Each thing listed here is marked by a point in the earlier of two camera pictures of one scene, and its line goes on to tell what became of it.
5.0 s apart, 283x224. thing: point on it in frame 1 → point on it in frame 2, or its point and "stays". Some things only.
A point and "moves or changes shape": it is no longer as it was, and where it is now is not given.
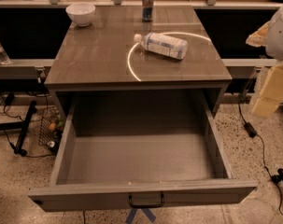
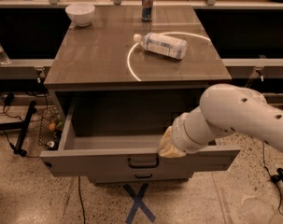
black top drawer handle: x=147 y=205 → x=143 y=167
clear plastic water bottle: x=162 y=44 stays
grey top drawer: x=119 y=144 moves or changes shape
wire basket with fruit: x=51 y=126 stays
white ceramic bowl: x=81 y=12 stays
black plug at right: x=282 y=176 stays
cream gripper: x=279 y=36 → x=178 y=133
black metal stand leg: x=23 y=125 stays
